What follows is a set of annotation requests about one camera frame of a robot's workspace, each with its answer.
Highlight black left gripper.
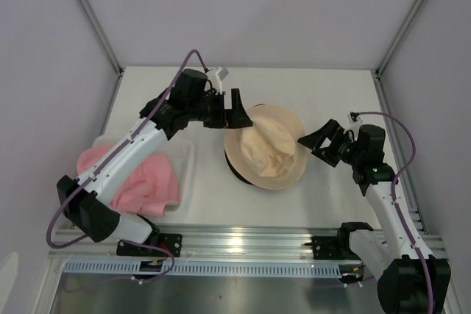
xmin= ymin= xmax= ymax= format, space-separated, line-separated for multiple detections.
xmin=187 ymin=88 xmax=251 ymax=129

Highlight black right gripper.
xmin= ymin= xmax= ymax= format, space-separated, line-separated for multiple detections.
xmin=297 ymin=119 xmax=363 ymax=168

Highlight beige bucket hat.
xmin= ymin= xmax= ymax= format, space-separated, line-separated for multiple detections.
xmin=247 ymin=104 xmax=308 ymax=190

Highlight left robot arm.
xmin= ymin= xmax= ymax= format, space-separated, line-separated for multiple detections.
xmin=57 ymin=67 xmax=252 ymax=256

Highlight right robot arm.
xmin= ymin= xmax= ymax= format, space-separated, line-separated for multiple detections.
xmin=298 ymin=113 xmax=451 ymax=313

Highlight white plastic basket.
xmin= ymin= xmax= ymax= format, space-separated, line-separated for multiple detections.
xmin=91 ymin=135 xmax=196 ymax=215

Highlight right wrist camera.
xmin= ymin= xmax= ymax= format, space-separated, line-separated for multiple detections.
xmin=347 ymin=112 xmax=364 ymax=132

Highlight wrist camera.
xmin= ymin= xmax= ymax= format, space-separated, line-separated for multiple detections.
xmin=206 ymin=66 xmax=229 ymax=93
xmin=347 ymin=112 xmax=364 ymax=132

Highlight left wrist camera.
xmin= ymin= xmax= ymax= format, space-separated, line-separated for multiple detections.
xmin=206 ymin=66 xmax=229 ymax=93

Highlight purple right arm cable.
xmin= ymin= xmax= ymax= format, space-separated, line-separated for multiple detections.
xmin=358 ymin=110 xmax=439 ymax=314

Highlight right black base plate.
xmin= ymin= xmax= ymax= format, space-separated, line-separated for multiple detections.
xmin=303 ymin=236 xmax=355 ymax=260

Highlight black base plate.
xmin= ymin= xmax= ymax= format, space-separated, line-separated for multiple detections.
xmin=303 ymin=236 xmax=355 ymax=260
xmin=116 ymin=232 xmax=183 ymax=257

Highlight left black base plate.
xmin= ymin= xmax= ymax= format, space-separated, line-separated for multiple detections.
xmin=116 ymin=232 xmax=183 ymax=257

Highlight white slotted cable duct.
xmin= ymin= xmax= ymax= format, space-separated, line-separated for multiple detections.
xmin=63 ymin=260 xmax=364 ymax=279

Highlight aluminium mounting rail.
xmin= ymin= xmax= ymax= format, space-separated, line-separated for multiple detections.
xmin=48 ymin=225 xmax=448 ymax=263

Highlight right aluminium frame post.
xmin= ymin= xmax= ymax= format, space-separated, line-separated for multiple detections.
xmin=374 ymin=0 xmax=452 ymax=78

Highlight aluminium frame post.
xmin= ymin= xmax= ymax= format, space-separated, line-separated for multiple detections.
xmin=54 ymin=0 xmax=124 ymax=78
xmin=374 ymin=0 xmax=452 ymax=78

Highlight left aluminium frame post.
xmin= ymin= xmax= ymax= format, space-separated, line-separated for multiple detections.
xmin=54 ymin=0 xmax=124 ymax=78

